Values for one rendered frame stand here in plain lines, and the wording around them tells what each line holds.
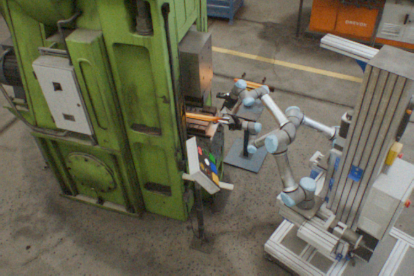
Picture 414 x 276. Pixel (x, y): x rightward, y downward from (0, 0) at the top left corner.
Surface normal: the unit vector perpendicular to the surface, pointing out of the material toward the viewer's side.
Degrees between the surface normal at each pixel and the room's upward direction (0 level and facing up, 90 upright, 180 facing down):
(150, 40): 89
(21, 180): 0
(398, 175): 0
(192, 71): 90
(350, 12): 90
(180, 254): 0
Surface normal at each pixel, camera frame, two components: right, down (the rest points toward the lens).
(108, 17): -0.33, 0.63
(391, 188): -0.06, -0.74
